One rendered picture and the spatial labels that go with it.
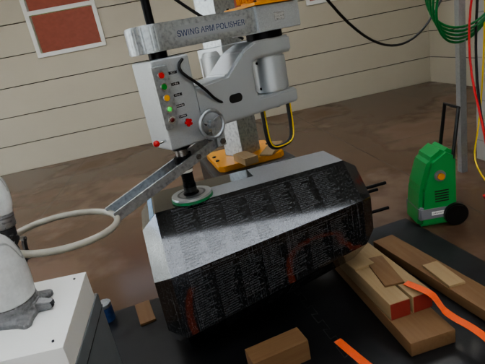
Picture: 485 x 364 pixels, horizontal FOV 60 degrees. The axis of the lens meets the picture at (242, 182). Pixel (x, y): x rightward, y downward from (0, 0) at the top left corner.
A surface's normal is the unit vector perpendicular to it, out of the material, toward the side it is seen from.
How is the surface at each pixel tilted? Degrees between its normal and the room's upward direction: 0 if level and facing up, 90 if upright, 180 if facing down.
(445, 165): 90
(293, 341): 0
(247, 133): 90
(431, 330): 0
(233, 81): 90
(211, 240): 45
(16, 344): 4
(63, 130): 90
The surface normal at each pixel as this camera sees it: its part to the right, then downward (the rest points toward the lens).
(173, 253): 0.07, -0.47
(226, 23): 0.59, 0.16
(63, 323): -0.14, -0.92
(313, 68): 0.16, 0.29
